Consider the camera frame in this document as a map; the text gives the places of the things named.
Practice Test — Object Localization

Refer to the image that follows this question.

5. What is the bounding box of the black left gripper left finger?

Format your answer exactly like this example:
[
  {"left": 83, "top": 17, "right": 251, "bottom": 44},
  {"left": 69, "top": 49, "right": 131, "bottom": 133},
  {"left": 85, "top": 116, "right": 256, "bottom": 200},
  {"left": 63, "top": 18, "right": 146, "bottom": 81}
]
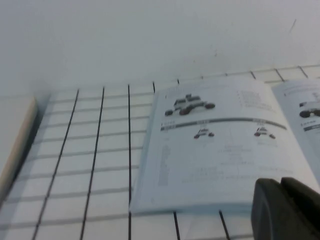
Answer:
[{"left": 251, "top": 177, "right": 320, "bottom": 240}]

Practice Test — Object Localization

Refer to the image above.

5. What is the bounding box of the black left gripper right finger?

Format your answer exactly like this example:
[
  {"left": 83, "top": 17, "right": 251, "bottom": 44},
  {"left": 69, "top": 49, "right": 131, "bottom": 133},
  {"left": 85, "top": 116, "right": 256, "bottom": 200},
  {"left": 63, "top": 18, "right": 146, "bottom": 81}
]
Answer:
[{"left": 281, "top": 176, "right": 320, "bottom": 214}]

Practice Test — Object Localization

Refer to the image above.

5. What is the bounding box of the white manual booklet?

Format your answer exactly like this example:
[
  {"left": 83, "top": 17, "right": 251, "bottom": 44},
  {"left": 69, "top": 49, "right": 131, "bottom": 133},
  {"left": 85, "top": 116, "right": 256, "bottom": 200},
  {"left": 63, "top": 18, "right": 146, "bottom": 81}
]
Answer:
[{"left": 128, "top": 74, "right": 320, "bottom": 215}]

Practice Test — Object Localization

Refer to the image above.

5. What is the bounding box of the white black-grid tablecloth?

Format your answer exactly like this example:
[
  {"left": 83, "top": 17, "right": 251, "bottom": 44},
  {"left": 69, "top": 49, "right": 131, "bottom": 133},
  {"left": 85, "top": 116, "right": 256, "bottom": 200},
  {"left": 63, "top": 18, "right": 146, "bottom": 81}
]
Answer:
[{"left": 0, "top": 63, "right": 320, "bottom": 240}]

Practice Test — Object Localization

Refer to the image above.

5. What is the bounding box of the white panel beige edge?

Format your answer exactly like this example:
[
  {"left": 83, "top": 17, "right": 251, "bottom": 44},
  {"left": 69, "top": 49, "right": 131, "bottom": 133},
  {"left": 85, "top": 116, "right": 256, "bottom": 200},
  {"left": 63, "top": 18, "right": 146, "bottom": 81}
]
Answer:
[{"left": 0, "top": 96, "right": 38, "bottom": 201}]

